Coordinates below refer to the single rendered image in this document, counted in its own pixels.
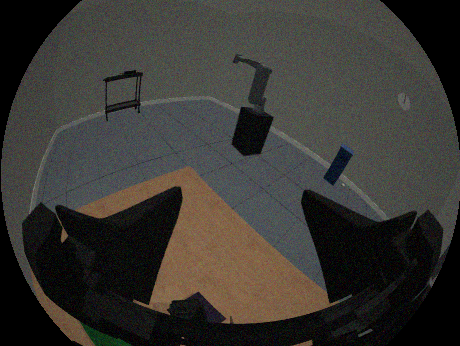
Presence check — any green circuit board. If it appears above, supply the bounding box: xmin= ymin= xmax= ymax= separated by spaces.
xmin=80 ymin=322 xmax=132 ymax=346

